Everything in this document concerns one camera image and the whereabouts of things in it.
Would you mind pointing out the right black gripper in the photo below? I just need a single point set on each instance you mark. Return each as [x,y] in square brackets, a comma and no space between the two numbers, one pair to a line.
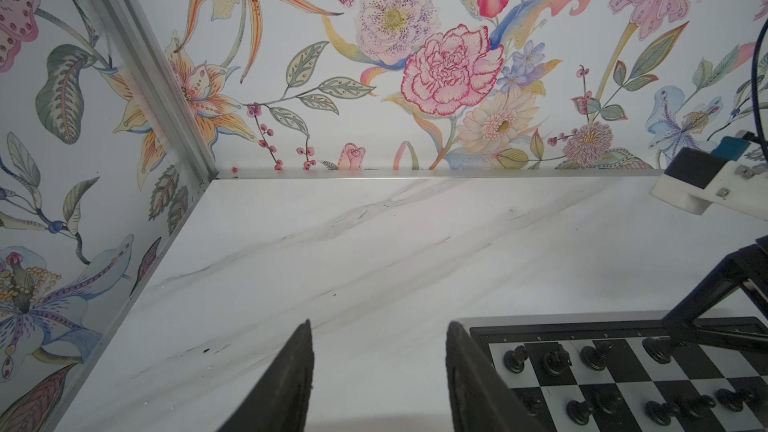
[745,270]

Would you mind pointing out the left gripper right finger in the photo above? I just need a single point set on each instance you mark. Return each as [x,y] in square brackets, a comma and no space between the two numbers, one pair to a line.
[479,399]

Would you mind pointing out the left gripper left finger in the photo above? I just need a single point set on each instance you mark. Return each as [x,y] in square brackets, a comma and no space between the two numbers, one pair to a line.
[279,402]

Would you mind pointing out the black white chess board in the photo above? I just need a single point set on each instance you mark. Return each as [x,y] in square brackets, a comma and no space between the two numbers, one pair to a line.
[599,335]

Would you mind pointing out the black chess pieces on board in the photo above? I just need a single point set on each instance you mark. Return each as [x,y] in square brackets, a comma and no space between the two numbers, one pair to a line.
[553,375]

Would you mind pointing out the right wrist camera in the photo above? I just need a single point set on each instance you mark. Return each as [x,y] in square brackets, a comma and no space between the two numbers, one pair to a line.
[696,179]

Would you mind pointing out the left aluminium corner post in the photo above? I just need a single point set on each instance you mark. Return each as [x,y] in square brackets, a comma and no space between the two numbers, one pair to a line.
[160,96]

